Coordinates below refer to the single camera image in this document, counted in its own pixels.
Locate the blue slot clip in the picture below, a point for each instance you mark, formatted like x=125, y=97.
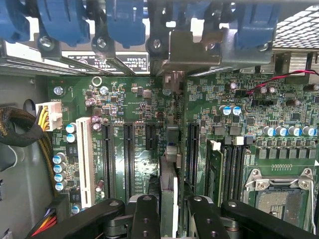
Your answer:
x=124, y=25
x=64, y=22
x=12, y=22
x=256, y=25

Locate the black RAM slot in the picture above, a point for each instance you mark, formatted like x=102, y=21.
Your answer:
x=236, y=171
x=227, y=171

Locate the short black expansion slot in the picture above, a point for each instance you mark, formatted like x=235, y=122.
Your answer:
x=150, y=135

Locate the long black expansion slot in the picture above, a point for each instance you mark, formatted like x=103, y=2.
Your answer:
x=129, y=159
x=193, y=154
x=108, y=159

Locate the white power connector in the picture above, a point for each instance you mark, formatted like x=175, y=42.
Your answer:
x=53, y=115

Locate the green motherboard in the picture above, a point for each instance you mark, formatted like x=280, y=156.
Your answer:
x=139, y=99

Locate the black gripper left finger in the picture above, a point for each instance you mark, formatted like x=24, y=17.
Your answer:
x=99, y=219

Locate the open black PC case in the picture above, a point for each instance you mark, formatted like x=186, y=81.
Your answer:
x=294, y=30

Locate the RAM stick with white labels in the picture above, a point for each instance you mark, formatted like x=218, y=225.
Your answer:
x=214, y=174

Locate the white expansion slot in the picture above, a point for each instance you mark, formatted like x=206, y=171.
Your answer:
x=86, y=154

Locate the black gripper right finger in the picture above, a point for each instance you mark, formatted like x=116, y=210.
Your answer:
x=249, y=221

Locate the silver slot screw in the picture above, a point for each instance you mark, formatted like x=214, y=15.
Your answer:
x=156, y=43
x=101, y=42
x=46, y=41

